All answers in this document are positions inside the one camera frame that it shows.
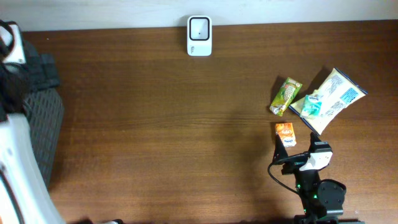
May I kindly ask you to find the teal tissue pack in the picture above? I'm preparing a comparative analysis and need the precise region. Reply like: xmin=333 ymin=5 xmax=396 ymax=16
xmin=300 ymin=95 xmax=322 ymax=119

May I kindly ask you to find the green snack pouch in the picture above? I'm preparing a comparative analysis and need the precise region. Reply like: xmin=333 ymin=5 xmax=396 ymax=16
xmin=269 ymin=77 xmax=302 ymax=116

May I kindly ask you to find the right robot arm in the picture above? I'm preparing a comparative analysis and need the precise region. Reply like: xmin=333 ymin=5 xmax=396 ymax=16
xmin=267 ymin=133 xmax=361 ymax=224

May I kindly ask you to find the black right camera cable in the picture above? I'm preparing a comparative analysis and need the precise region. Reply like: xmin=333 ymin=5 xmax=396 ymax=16
xmin=267 ymin=152 xmax=312 ymax=195

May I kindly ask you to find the grey plastic mesh basket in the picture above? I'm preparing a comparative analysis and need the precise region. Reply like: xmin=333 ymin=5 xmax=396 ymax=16
xmin=24 ymin=88 xmax=65 ymax=186

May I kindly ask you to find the orange tissue pack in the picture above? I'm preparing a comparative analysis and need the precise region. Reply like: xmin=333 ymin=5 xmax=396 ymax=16
xmin=275 ymin=123 xmax=297 ymax=147

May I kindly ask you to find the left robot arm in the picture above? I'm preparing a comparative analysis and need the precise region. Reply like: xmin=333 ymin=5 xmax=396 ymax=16
xmin=1 ymin=21 xmax=65 ymax=223

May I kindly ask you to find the white barcode scanner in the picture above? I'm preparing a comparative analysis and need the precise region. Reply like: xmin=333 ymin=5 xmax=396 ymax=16
xmin=187 ymin=15 xmax=213 ymax=57

